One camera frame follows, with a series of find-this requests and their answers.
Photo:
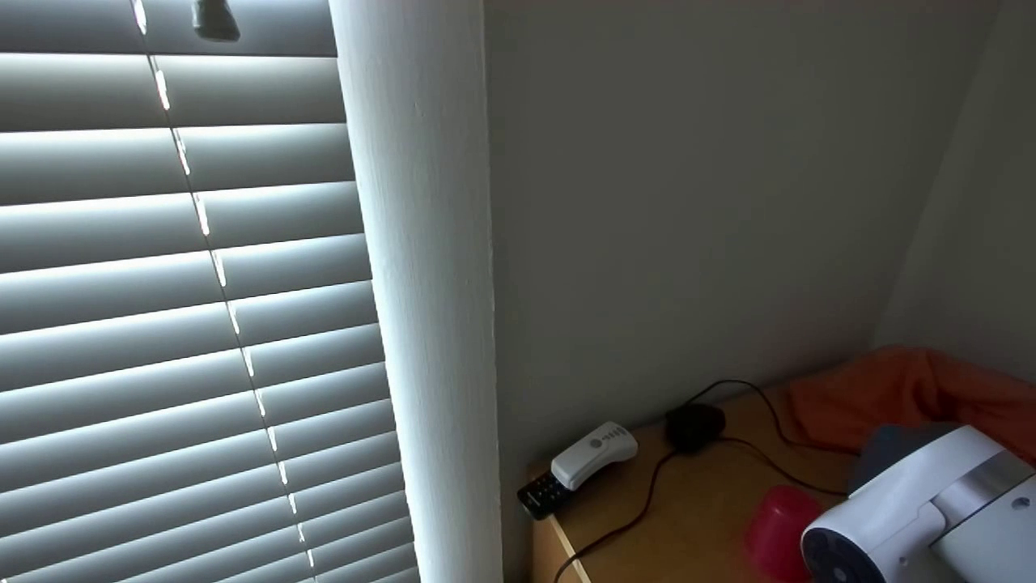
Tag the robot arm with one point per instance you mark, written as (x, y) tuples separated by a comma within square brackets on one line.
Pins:
[(906, 502)]

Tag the white remote control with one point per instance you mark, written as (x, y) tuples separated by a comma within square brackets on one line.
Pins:
[(593, 454)]

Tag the black remote control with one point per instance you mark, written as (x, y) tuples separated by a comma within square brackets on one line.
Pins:
[(541, 494)]

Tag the black computer mouse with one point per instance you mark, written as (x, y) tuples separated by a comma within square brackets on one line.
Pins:
[(694, 424)]

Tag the white window blinds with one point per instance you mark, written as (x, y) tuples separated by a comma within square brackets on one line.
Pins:
[(178, 324)]

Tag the red plastic cup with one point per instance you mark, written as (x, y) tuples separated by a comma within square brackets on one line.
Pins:
[(779, 526)]

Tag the grey blue cloth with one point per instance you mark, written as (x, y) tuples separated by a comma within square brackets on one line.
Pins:
[(886, 449)]

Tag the orange cloth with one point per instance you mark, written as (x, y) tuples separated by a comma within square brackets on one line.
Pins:
[(906, 393)]

